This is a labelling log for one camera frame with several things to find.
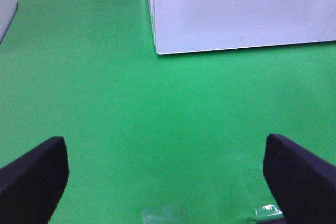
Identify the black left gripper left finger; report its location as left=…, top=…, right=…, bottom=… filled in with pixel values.
left=1, top=136, right=70, bottom=223

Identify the white microwave door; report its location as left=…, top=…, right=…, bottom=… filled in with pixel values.
left=149, top=0, right=335, bottom=55

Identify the white microwave oven body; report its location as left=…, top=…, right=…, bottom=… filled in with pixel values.
left=320, top=13, right=336, bottom=41

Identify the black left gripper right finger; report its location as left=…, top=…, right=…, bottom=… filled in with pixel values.
left=263, top=134, right=335, bottom=223

